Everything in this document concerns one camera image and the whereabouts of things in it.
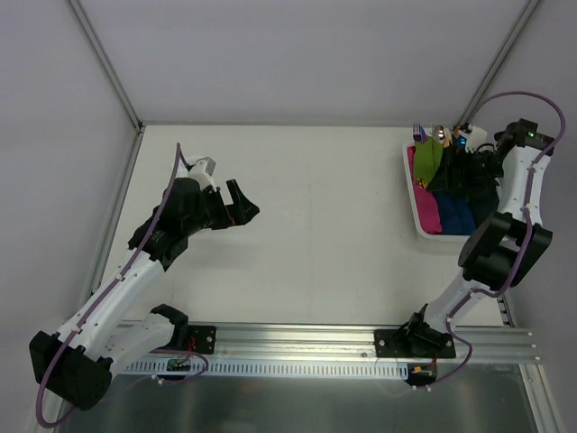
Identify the silver spoon in tray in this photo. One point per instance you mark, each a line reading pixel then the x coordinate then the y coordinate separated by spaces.
pixel 442 135

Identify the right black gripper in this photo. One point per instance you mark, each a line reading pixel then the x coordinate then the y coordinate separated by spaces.
pixel 462 169

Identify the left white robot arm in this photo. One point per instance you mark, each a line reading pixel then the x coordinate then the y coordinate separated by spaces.
pixel 79 361

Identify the purple fork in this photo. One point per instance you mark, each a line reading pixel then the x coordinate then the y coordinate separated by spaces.
pixel 419 133

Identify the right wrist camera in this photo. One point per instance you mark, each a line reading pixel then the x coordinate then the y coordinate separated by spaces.
pixel 476 138

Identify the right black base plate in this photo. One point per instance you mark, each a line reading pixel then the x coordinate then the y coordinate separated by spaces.
pixel 413 342

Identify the magenta paper napkin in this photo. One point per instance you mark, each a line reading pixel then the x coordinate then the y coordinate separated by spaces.
pixel 427 211

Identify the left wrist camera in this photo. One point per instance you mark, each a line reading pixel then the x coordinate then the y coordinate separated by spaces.
pixel 201 171

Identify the white napkin tray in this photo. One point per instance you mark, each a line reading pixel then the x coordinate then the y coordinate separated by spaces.
pixel 447 239

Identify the white slotted cable duct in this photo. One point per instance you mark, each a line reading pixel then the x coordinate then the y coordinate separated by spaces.
pixel 270 368

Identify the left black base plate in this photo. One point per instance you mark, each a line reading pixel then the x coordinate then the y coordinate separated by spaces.
pixel 201 339

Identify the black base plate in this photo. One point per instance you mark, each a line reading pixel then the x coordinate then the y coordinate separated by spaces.
pixel 201 339
pixel 413 342

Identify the green rolled napkin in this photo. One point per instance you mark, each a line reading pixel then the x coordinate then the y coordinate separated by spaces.
pixel 426 161

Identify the dark teal rolled napkin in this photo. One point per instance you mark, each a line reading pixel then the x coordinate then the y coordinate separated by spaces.
pixel 483 203

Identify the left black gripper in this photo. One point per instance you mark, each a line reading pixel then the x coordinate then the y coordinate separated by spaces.
pixel 224 207

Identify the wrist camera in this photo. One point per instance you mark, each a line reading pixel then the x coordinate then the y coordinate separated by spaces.
pixel 476 138
pixel 201 171

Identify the blue rolled napkin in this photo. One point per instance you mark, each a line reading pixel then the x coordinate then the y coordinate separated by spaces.
pixel 455 215

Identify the blue spoon in tray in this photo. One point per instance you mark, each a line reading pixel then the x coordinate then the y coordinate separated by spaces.
pixel 462 141

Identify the aluminium mounting rail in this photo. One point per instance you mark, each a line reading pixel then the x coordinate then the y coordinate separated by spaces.
pixel 350 343

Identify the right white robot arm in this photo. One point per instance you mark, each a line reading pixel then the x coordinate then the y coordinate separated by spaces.
pixel 499 253

